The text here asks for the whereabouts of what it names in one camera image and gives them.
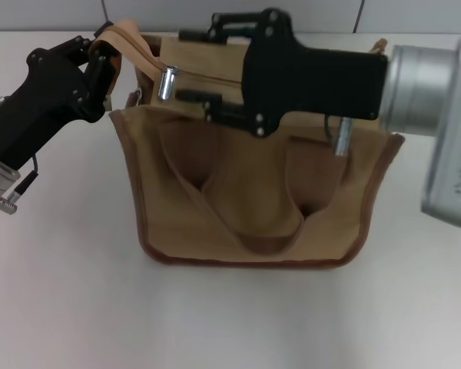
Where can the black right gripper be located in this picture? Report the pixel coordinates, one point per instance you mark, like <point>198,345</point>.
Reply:
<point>311,77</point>

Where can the silver metal zipper pull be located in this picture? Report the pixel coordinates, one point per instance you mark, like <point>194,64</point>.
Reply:
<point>168,82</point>

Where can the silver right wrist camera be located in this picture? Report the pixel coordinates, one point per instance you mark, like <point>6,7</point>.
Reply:
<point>453,153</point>

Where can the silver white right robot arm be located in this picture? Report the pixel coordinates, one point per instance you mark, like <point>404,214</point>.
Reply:
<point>415,88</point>

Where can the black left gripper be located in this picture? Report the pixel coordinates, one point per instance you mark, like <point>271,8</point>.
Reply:
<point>38,100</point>

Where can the khaki canvas food bag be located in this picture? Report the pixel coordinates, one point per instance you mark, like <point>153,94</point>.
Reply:
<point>253,200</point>

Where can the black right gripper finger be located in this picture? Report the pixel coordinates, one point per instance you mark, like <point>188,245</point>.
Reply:
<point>194,34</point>

